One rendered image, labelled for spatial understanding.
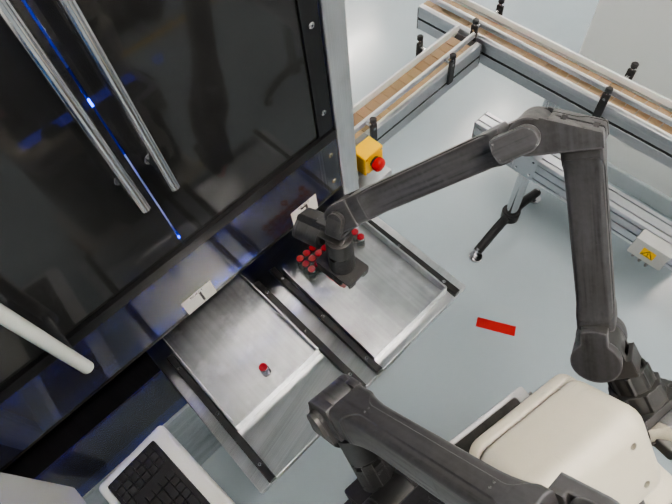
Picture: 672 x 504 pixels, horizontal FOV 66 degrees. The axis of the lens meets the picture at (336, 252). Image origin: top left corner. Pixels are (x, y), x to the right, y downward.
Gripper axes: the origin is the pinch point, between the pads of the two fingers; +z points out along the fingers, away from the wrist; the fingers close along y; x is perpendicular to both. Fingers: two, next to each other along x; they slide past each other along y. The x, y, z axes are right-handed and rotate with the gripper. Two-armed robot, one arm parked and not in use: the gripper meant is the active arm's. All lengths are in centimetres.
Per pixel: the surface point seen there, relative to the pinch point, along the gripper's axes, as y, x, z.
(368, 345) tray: -9.8, 3.7, 15.1
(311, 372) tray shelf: -3.6, 17.8, 15.6
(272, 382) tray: 1.9, 25.8, 15.5
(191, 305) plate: 24.7, 27.0, 1.4
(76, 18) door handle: 16, 21, -73
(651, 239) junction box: -49, -95, 47
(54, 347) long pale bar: 18, 50, -27
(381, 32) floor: 137, -180, 94
